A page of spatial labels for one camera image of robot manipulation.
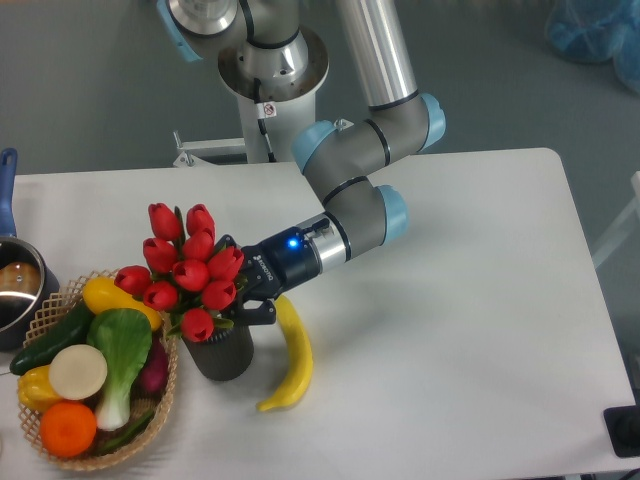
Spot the white round radish slice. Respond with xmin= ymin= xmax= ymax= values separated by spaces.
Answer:
xmin=48 ymin=344 xmax=107 ymax=401

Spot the green bok choy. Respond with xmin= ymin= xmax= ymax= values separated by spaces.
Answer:
xmin=87 ymin=308 xmax=152 ymax=431

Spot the orange fruit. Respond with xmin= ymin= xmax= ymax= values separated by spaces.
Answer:
xmin=39 ymin=401 xmax=97 ymax=458

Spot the dark grey ribbed vase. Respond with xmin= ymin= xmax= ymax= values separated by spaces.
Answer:
xmin=183 ymin=326 xmax=254 ymax=382

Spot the blue plastic bag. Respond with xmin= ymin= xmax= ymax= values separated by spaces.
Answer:
xmin=545 ymin=1 xmax=639 ymax=93

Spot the purple red onion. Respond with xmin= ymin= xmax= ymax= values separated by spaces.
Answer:
xmin=137 ymin=337 xmax=169 ymax=395

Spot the yellow squash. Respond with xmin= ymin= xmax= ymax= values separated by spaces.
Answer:
xmin=82 ymin=277 xmax=163 ymax=331

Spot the red tulip bouquet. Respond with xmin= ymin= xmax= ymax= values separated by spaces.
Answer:
xmin=115 ymin=203 xmax=244 ymax=342

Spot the woven wicker basket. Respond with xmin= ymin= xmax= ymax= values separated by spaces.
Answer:
xmin=18 ymin=271 xmax=178 ymax=472

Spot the dark green cucumber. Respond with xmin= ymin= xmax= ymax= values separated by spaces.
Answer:
xmin=9 ymin=300 xmax=94 ymax=376

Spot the dark green chili pepper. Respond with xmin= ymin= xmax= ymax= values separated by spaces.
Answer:
xmin=94 ymin=410 xmax=155 ymax=456

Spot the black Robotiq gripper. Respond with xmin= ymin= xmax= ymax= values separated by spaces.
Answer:
xmin=213 ymin=226 xmax=320 ymax=326

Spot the yellow banana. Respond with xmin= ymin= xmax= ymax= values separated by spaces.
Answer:
xmin=256 ymin=295 xmax=314 ymax=412

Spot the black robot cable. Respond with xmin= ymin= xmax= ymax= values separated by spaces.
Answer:
xmin=252 ymin=77 xmax=277 ymax=164

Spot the black device at table edge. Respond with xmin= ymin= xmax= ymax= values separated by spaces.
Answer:
xmin=603 ymin=405 xmax=639 ymax=458

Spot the white frame at right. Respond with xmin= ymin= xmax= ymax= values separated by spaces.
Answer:
xmin=591 ymin=171 xmax=639 ymax=270

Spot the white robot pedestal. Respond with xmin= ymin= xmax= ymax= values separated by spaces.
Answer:
xmin=172 ymin=27 xmax=355 ymax=169

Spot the blue handled saucepan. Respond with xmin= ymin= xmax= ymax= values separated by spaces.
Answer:
xmin=1 ymin=148 xmax=59 ymax=352

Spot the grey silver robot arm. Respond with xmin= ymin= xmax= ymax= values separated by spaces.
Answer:
xmin=157 ymin=1 xmax=446 ymax=325

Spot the yellow bell pepper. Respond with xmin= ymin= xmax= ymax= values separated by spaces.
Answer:
xmin=18 ymin=365 xmax=63 ymax=413

